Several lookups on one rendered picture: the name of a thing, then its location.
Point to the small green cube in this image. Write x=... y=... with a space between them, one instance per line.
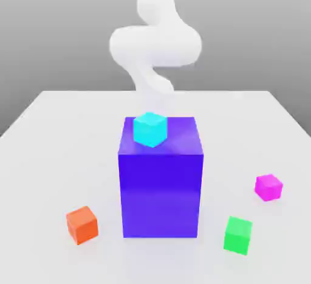
x=237 y=236

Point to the large blue box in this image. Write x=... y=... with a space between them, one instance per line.
x=160 y=191

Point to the small magenta cube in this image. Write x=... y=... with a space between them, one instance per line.
x=268 y=188

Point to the small orange cube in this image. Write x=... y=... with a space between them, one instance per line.
x=82 y=226

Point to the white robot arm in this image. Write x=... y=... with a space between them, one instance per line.
x=155 y=45

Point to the small cyan cube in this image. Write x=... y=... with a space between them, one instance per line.
x=150 y=130

